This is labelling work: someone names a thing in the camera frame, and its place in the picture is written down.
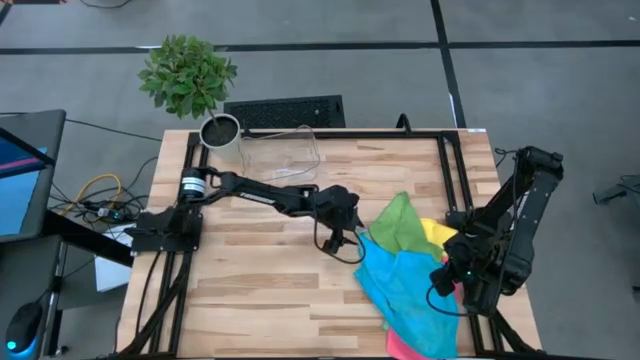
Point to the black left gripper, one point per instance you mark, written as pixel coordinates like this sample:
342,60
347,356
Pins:
340,207

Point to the black computer mouse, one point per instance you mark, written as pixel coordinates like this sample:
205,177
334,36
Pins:
22,327

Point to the black desk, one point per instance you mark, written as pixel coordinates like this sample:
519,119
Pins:
25,270

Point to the clear plastic bin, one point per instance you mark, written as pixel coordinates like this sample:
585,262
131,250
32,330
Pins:
280,157

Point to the black floor vent grille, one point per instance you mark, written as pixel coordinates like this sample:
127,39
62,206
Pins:
285,112

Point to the blue microfiber towel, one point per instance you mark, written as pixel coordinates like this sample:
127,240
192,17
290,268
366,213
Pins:
405,295

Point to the pink microfiber towel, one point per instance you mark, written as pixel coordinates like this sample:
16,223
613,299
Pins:
400,349

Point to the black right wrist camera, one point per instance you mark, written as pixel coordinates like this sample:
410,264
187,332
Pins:
442,282

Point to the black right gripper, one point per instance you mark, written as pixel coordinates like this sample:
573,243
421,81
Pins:
465,260

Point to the black chair base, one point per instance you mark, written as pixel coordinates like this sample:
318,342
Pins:
617,192

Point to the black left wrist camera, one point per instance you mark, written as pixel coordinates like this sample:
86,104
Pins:
334,244

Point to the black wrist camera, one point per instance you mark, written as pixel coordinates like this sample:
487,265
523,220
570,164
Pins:
442,282
334,244

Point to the green plant in white pot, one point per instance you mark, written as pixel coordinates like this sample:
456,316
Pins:
187,75

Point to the bright green microfiber towel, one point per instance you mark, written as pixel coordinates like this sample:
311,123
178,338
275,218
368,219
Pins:
400,225

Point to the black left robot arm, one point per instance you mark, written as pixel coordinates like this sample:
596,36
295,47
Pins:
260,195

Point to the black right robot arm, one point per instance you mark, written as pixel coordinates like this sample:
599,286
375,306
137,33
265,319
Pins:
535,200

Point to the white paper sheet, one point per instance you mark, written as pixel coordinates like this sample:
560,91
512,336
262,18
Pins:
111,270

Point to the yellow microfiber towel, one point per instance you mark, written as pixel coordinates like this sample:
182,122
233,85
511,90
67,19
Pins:
437,232

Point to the dark computer monitor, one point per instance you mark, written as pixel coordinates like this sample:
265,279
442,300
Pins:
25,175

